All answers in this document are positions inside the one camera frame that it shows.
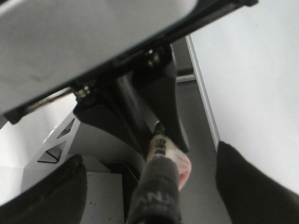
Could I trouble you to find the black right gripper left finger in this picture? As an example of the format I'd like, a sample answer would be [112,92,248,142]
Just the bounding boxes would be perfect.
[0,155,87,224]

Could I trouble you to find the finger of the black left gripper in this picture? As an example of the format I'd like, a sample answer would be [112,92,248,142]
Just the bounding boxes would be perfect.
[73,89,146,158]
[132,45,189,153]

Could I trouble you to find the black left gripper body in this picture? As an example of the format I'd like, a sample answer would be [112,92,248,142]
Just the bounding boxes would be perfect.
[3,0,256,124]

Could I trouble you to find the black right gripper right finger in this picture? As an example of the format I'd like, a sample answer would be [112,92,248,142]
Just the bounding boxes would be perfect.
[216,141,299,224]

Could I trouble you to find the whiteboard marker with black tape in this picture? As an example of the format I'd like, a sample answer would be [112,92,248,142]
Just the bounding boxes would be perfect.
[127,120,192,224]

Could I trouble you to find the white robot base bracket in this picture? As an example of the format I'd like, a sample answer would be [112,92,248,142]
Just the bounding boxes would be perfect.
[0,109,124,224]

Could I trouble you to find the white whiteboard with aluminium frame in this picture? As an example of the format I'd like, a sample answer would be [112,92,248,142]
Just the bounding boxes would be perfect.
[186,0,299,193]

